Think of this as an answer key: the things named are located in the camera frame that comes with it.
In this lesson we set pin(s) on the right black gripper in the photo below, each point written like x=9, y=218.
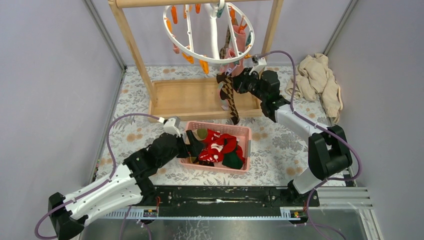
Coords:
x=246, y=77

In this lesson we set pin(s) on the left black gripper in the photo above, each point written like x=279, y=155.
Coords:
x=193, y=149

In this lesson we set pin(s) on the black red yellow argyle sock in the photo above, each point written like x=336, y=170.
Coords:
x=203, y=163

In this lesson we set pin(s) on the red white patterned sock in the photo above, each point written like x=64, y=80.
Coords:
x=212, y=155

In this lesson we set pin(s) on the red sock white fluffy cuff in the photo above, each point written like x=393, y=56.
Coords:
x=224, y=142

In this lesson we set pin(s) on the dark green sock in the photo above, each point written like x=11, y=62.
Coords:
x=234, y=159

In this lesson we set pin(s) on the plain red sock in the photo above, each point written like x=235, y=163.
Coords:
x=240, y=154

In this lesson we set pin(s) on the brown beige argyle sock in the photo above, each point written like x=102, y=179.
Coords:
x=223, y=50

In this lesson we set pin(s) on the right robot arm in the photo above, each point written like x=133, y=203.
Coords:
x=328, y=153

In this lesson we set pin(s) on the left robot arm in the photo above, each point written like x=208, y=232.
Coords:
x=128, y=185

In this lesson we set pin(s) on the white round clip hanger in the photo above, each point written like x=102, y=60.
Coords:
x=197, y=31

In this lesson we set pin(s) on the pink sock rear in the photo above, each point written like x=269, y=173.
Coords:
x=240, y=36

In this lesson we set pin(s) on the pink plastic basket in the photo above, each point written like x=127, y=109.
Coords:
x=243, y=135

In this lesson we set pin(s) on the beige crumpled cloth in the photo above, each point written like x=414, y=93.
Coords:
x=313, y=77

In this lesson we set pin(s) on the floral table mat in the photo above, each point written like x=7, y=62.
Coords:
x=277, y=154

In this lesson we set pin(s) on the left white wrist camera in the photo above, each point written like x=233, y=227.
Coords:
x=171, y=126

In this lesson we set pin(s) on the wooden hanger rack frame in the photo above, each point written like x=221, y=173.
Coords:
x=189, y=99

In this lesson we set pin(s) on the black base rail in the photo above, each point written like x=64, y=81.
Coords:
x=227, y=201

